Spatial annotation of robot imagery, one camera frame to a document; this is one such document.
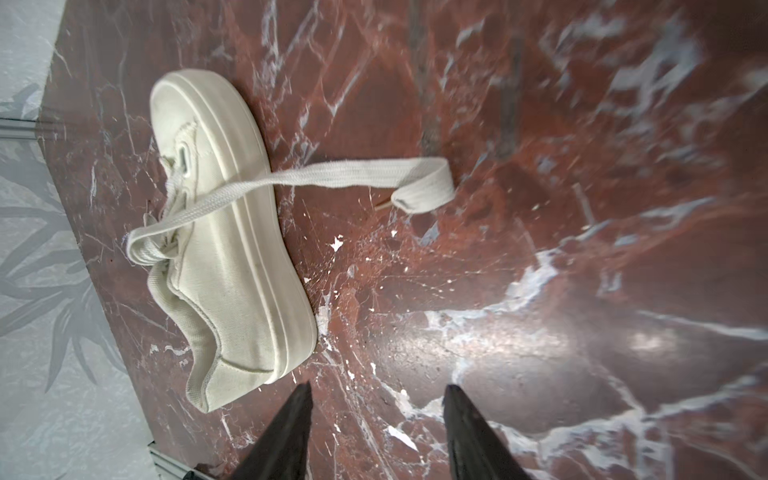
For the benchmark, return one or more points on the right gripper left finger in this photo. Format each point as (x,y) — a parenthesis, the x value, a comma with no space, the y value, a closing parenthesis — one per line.
(281,452)

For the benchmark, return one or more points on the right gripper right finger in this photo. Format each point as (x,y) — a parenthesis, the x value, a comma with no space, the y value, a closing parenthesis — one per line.
(475,451)

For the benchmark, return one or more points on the white shoelace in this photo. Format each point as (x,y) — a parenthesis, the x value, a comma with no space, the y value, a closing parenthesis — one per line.
(419,185)

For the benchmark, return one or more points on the cream white sneaker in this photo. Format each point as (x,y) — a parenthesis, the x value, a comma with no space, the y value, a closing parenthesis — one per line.
(226,280)

